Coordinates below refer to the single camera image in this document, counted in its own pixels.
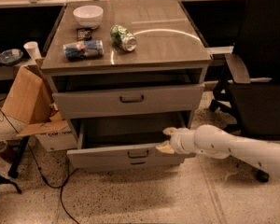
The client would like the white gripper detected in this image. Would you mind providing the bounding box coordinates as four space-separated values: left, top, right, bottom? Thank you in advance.
156 127 196 154

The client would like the grey drawer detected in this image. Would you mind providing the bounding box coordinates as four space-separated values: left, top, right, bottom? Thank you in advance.
67 111 192 168
80 160 184 173
53 84 204 119

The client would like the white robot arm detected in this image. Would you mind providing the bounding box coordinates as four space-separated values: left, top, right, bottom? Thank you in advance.
156 125 280 178

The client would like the grey drawer cabinet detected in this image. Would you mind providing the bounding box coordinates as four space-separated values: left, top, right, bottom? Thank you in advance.
42 0 212 136

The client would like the grey bottom drawer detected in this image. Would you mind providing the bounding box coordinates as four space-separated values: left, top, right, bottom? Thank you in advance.
80 160 184 173

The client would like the grey top drawer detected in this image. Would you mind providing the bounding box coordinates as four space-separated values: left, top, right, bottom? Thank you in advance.
53 84 204 119

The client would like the black office chair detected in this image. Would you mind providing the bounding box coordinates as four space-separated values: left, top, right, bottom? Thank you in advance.
208 0 280 183

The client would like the white printed box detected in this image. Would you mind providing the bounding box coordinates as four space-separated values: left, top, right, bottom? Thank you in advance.
35 128 77 152

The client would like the green soda can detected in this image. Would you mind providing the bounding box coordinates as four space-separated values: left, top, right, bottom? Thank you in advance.
110 24 137 52

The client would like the blue soda can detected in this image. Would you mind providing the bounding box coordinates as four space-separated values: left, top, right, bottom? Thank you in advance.
63 40 104 60

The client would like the small dark packet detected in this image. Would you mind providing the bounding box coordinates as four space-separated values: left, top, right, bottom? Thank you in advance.
77 28 91 41

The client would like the brown cardboard box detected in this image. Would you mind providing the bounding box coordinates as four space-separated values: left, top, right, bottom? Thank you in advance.
2 64 67 136

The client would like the white bowl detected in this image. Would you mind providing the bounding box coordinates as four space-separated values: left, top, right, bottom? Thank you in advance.
73 6 104 29

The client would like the black stand leg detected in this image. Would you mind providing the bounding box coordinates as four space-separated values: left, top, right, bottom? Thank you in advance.
7 136 29 178

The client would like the white paper cup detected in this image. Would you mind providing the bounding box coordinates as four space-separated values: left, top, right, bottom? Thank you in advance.
23 41 41 60

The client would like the black tripod stand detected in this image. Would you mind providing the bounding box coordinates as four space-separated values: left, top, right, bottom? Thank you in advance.
0 161 22 199

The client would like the dark blue plate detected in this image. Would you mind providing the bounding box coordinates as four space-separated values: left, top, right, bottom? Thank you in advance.
0 49 23 66

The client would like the low grey side shelf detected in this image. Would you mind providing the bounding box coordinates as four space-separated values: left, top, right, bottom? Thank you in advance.
0 59 36 80

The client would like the black floor cable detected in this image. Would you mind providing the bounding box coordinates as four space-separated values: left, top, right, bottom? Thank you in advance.
0 95 82 224

